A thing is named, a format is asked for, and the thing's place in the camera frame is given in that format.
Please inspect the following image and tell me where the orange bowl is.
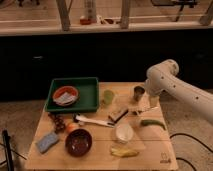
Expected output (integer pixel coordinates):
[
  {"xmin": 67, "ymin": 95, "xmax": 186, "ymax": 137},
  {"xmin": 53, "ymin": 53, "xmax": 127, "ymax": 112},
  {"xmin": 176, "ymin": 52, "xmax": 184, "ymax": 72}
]
[{"xmin": 52, "ymin": 86, "xmax": 79, "ymax": 106}]

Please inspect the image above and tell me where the small metal spoon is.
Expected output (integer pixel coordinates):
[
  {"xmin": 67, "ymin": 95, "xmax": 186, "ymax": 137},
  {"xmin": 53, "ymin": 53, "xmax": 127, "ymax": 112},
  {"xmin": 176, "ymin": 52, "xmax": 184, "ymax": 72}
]
[{"xmin": 132, "ymin": 106, "xmax": 158, "ymax": 115}]

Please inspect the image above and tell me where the wooden block eraser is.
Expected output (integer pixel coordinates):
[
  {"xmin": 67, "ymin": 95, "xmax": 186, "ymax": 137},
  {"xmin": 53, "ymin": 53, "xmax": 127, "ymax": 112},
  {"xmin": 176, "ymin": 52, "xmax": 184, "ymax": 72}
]
[{"xmin": 108, "ymin": 108, "xmax": 129, "ymax": 123}]

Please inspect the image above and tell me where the green translucent cup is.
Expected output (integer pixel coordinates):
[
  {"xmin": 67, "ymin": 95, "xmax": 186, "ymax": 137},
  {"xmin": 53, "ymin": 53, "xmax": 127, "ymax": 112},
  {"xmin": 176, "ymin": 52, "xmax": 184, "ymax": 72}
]
[{"xmin": 103, "ymin": 90, "xmax": 115, "ymax": 105}]

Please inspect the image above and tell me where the black cable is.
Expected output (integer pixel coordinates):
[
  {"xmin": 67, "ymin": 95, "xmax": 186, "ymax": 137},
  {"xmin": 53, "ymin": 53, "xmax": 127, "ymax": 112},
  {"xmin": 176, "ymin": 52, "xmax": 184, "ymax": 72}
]
[{"xmin": 169, "ymin": 132, "xmax": 213, "ymax": 171}]

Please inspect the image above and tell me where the blue sponge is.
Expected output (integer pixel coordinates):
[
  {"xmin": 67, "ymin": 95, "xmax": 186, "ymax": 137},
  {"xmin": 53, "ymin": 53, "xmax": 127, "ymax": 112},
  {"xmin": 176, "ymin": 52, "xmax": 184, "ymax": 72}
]
[{"xmin": 36, "ymin": 132, "xmax": 59, "ymax": 153}]

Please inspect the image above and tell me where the metal cup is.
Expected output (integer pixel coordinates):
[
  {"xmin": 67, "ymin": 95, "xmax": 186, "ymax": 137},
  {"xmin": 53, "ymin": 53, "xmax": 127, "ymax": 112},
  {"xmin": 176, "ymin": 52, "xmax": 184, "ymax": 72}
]
[{"xmin": 133, "ymin": 86, "xmax": 145, "ymax": 101}]

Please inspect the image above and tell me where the yellow banana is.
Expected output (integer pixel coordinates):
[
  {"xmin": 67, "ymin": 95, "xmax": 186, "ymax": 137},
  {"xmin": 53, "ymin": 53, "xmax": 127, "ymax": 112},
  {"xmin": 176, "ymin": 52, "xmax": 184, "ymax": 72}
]
[{"xmin": 110, "ymin": 147, "xmax": 139, "ymax": 157}]

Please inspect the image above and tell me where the black tripod stand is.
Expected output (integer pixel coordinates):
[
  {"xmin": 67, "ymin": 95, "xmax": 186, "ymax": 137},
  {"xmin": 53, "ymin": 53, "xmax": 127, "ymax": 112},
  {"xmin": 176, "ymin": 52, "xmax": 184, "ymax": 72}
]
[{"xmin": 0, "ymin": 130, "xmax": 27, "ymax": 171}]

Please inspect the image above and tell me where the white handled brush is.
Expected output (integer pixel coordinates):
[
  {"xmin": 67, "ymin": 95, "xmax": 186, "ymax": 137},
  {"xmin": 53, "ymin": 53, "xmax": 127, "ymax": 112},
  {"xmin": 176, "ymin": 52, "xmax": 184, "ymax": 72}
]
[{"xmin": 73, "ymin": 114, "xmax": 115, "ymax": 128}]

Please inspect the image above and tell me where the white cup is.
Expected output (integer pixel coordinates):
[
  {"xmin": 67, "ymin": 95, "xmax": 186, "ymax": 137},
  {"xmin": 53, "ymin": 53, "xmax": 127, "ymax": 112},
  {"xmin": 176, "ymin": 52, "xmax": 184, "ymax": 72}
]
[{"xmin": 115, "ymin": 123, "xmax": 134, "ymax": 143}]

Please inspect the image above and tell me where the red white object on shelf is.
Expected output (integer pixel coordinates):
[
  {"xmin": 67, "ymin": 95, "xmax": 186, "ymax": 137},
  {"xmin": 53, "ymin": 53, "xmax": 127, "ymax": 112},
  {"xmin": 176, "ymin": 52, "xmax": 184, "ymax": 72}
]
[{"xmin": 79, "ymin": 16, "xmax": 92, "ymax": 25}]

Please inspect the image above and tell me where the green plastic tray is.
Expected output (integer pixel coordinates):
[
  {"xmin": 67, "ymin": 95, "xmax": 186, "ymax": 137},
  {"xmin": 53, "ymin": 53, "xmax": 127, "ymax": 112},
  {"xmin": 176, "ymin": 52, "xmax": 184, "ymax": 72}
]
[{"xmin": 45, "ymin": 77, "xmax": 99, "ymax": 114}]

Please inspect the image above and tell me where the grey cloth in bowl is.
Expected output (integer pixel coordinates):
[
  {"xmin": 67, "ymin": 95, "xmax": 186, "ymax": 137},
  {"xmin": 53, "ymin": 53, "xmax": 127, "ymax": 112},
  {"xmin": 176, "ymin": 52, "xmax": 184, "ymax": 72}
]
[{"xmin": 55, "ymin": 92, "xmax": 76, "ymax": 104}]

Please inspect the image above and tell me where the green chili pepper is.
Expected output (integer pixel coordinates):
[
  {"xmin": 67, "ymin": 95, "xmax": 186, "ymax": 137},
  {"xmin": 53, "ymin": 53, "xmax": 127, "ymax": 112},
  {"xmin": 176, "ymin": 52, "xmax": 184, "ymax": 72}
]
[{"xmin": 140, "ymin": 119, "xmax": 166, "ymax": 130}]

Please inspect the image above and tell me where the dark red bowl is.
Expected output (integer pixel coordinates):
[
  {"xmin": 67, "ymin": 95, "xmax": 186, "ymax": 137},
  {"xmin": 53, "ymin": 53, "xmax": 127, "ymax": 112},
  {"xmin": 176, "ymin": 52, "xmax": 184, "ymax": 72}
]
[{"xmin": 65, "ymin": 129, "xmax": 92, "ymax": 157}]

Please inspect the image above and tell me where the orange fruit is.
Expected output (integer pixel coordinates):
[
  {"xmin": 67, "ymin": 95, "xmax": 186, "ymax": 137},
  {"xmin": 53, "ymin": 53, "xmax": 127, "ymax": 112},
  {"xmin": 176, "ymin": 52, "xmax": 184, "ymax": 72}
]
[{"xmin": 66, "ymin": 123, "xmax": 79, "ymax": 133}]

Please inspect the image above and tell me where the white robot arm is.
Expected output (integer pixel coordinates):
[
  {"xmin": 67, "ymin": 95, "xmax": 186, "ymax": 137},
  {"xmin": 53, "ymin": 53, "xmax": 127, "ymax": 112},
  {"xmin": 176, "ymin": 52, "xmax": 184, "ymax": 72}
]
[{"xmin": 145, "ymin": 59, "xmax": 213, "ymax": 125}]

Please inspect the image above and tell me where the bunch of dark grapes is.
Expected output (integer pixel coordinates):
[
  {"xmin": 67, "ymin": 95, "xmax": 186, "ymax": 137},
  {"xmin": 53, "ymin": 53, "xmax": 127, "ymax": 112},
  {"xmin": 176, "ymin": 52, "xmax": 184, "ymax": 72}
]
[{"xmin": 48, "ymin": 113, "xmax": 66, "ymax": 134}]

